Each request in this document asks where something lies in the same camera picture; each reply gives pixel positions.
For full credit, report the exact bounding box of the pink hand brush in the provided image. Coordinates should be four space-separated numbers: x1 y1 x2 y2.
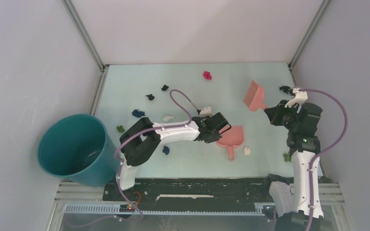
243 80 267 112

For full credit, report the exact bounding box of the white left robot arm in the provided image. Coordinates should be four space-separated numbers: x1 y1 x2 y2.
114 113 232 201

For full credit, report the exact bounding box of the magenta paper scrap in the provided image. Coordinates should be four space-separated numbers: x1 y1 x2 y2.
203 71 212 80

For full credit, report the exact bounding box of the green paper scrap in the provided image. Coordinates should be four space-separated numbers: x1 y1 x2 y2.
116 125 125 133
283 153 292 162

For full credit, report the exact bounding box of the aluminium corner post right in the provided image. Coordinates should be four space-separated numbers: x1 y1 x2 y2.
288 0 333 71

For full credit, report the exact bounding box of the dark blue paper scrap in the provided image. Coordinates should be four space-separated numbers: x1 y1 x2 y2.
132 109 145 118

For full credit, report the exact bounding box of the aluminium corner post left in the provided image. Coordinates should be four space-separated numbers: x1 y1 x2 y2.
61 0 109 116

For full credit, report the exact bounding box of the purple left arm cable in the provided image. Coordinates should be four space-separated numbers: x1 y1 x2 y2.
113 89 205 220

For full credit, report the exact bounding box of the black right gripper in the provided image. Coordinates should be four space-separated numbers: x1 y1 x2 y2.
265 100 299 131

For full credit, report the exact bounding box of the black paper scrap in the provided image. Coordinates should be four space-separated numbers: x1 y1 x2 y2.
146 94 155 101
279 86 293 96
161 85 169 91

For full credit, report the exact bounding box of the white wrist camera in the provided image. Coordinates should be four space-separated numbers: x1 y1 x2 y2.
285 88 308 108
198 106 213 117

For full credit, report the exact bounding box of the pink dustpan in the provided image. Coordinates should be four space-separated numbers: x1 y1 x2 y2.
216 125 244 161

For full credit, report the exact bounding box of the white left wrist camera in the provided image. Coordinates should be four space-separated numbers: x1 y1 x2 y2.
198 106 213 117

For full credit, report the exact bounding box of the white cable duct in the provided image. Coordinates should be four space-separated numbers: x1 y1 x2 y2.
64 203 264 216

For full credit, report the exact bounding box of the teal plastic bucket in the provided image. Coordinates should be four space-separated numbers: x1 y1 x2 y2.
37 114 120 187

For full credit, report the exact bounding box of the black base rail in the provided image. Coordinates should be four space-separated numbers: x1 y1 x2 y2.
102 177 292 213

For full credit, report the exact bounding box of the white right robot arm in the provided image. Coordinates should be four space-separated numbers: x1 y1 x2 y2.
261 100 324 231

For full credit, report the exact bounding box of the aluminium corner post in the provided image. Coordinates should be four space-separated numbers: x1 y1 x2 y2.
288 0 333 71
61 0 109 116

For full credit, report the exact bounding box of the white paper scrap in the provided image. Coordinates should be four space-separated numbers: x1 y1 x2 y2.
243 147 251 156
163 115 174 121

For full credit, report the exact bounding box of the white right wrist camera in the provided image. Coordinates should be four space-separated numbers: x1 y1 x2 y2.
285 88 308 108

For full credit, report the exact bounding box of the dark blue scrap near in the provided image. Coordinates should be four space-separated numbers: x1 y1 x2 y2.
162 146 170 155

